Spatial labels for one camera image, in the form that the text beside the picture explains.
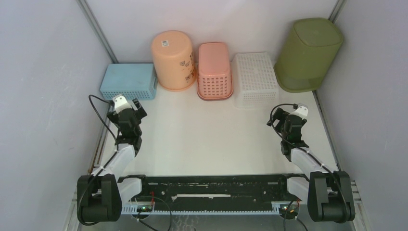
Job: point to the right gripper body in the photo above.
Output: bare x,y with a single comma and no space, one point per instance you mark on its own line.
284,133

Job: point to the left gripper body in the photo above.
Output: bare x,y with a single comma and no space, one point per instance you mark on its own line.
113,116

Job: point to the blue plastic basket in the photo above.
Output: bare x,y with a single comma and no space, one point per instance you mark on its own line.
134,81

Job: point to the clear white plastic tray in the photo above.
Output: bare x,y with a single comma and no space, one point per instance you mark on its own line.
254,80

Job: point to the orange capybara bucket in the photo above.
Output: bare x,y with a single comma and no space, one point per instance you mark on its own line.
173,59

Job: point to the pink plastic basket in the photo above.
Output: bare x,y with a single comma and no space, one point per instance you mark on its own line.
214,80

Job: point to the green mesh waste bin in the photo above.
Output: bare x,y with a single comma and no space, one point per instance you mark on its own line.
307,54

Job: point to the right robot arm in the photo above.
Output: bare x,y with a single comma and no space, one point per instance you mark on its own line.
327,193

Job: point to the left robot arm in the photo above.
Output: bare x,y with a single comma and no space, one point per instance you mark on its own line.
100,195

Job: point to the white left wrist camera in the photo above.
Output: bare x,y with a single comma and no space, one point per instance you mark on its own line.
120,103

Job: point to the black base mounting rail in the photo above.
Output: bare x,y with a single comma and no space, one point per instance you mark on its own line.
231,193

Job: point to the white toothed cable duct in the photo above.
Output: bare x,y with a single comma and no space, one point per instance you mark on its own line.
157,210

